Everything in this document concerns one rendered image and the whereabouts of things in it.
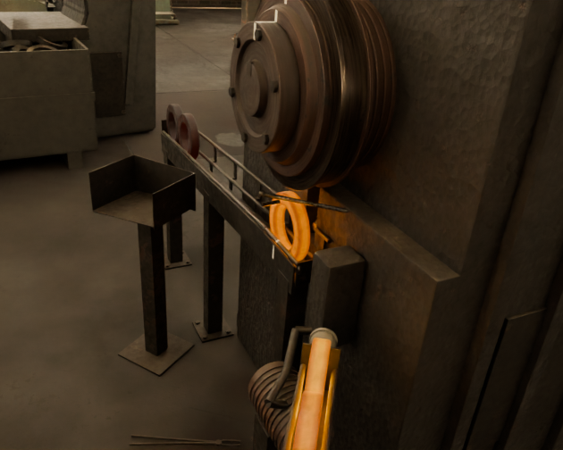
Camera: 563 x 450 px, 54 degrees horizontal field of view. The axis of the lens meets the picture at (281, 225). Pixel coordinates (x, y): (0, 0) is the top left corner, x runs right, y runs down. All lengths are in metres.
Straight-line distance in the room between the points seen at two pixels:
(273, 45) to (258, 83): 0.09
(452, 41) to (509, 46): 0.13
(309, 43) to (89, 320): 1.58
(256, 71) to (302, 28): 0.13
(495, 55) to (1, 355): 1.91
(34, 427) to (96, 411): 0.19
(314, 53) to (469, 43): 0.29
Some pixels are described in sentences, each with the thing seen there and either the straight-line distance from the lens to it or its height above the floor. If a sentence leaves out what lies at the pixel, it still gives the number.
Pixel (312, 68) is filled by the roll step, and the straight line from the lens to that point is 1.12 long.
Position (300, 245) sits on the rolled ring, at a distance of 1.35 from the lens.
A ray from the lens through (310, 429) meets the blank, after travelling 0.85.
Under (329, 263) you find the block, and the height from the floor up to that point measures 0.80.
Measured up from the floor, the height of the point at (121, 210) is 0.59.
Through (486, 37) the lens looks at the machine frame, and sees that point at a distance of 1.01.
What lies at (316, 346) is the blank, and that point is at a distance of 0.99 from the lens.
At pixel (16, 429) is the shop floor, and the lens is 2.01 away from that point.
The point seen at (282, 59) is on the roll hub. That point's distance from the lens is 1.13.
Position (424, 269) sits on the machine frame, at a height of 0.87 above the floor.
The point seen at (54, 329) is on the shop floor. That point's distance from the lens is 2.35.
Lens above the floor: 1.42
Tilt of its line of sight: 28 degrees down
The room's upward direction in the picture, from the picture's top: 4 degrees clockwise
